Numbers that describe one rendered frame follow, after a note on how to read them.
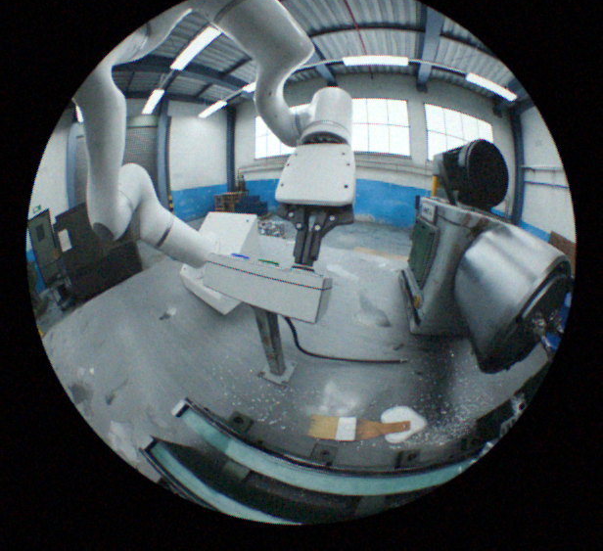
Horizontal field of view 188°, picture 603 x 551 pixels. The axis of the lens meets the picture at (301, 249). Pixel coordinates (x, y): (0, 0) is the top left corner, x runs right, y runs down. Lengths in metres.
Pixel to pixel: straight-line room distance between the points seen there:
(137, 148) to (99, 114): 6.55
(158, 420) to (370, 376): 0.49
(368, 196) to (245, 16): 5.42
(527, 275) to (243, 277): 0.38
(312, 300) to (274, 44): 0.32
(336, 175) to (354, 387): 0.40
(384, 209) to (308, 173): 5.33
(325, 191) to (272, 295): 0.13
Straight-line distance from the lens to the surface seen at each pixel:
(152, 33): 0.43
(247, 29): 0.28
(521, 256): 0.32
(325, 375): 0.41
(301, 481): 0.26
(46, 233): 7.16
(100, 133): 0.40
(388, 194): 5.48
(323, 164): 0.22
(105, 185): 0.44
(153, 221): 0.51
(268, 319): 0.24
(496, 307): 0.30
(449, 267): 0.44
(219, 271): 0.23
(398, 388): 0.44
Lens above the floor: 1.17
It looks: 23 degrees down
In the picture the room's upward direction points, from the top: straight up
